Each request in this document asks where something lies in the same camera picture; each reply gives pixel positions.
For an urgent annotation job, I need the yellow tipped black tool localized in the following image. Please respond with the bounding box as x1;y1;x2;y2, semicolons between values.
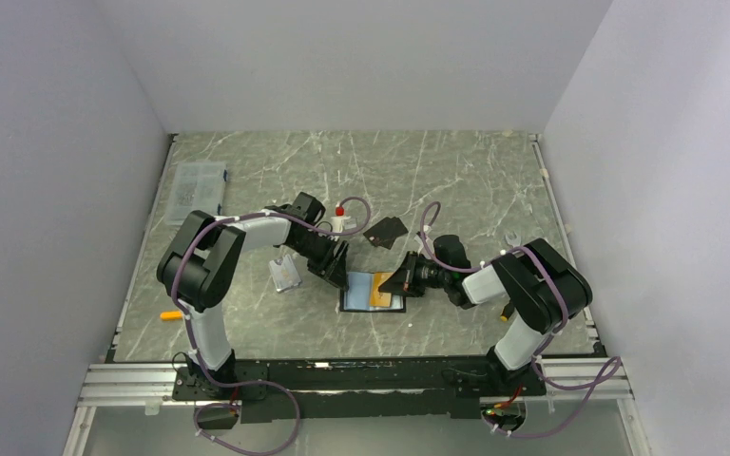
500;302;515;322

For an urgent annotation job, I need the aluminium frame rail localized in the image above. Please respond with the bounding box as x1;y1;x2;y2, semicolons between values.
77;358;634;412

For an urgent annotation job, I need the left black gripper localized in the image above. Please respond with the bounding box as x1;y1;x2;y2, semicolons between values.
289;232;351;293

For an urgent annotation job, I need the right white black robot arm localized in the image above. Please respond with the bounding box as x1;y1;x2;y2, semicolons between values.
377;235;593;394

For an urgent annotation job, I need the black card sleeve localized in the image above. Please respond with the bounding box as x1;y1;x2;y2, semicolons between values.
363;217;408;250

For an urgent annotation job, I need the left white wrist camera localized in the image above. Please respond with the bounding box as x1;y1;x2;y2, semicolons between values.
331;205;357;235

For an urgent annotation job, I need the clear plastic screw box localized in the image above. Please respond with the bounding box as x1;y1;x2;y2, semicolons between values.
163;161;228;226

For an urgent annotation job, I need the silver wrench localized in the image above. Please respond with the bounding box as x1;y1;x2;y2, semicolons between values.
505;231;522;249

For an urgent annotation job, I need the black leather card holder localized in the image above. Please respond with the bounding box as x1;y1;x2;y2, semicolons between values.
338;272;406;314

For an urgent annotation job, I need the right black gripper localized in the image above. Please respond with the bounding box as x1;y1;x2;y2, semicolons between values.
378;251;451;298

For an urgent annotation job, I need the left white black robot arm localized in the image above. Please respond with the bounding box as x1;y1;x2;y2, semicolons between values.
156;192;349;399

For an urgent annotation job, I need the silver credit card stack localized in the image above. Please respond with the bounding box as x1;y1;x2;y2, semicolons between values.
268;255;302;293

